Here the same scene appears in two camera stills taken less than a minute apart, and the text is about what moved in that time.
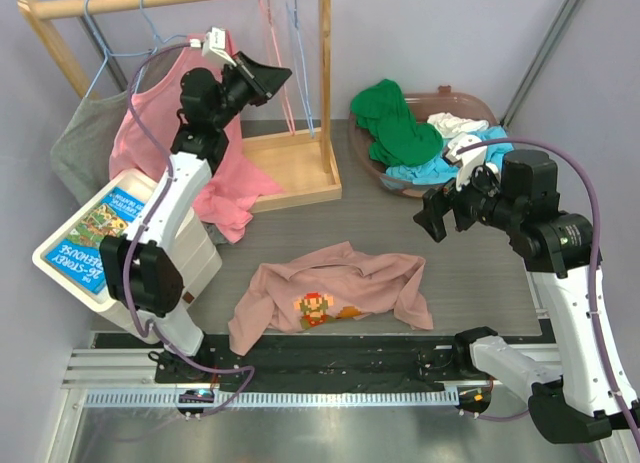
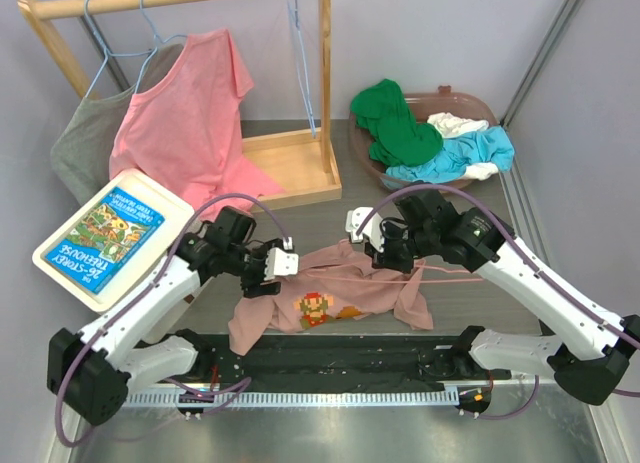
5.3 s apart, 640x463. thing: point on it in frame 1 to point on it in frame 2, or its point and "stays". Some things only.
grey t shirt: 81,153 stays
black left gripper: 263,81 to 255,286
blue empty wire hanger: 295,36 stays
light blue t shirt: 433,168 stays
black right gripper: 431,216 to 385,256
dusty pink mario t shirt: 341,283 stays
